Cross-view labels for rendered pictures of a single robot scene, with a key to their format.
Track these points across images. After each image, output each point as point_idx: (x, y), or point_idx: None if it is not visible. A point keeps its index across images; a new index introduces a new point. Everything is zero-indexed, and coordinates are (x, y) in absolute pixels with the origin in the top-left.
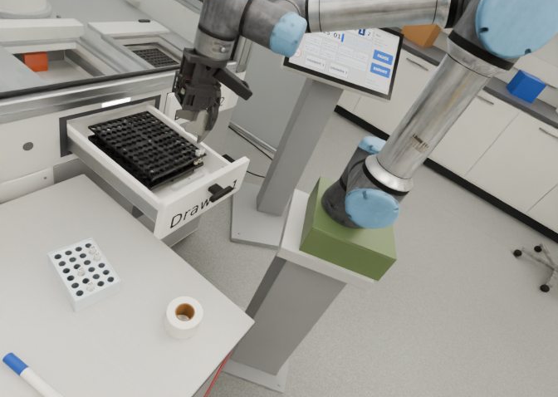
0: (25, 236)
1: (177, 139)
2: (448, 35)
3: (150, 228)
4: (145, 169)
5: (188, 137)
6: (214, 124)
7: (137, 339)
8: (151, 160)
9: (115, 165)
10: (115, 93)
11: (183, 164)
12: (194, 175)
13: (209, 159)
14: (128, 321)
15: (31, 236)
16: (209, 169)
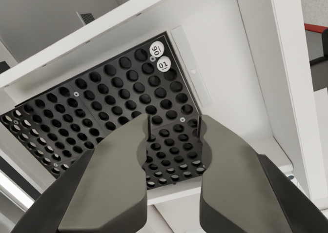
0: (195, 199)
1: (97, 87)
2: None
3: (102, 10)
4: (195, 171)
5: (76, 46)
6: (300, 191)
7: None
8: (174, 157)
9: (176, 196)
10: (6, 218)
11: (195, 109)
12: (186, 55)
13: (153, 6)
14: (325, 161)
15: (196, 196)
16: (162, 2)
